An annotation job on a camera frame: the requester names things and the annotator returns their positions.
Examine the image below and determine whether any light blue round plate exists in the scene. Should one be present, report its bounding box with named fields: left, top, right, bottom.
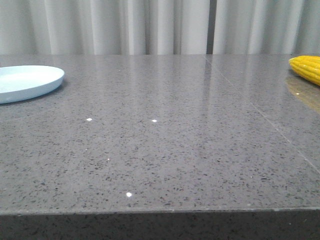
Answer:
left=0, top=65, right=65, bottom=104

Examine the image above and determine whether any yellow corn cob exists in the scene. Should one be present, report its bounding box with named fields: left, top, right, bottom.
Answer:
left=288, top=55, right=320, bottom=86

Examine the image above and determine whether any white pleated curtain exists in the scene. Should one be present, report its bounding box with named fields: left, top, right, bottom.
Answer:
left=0, top=0, right=320, bottom=55

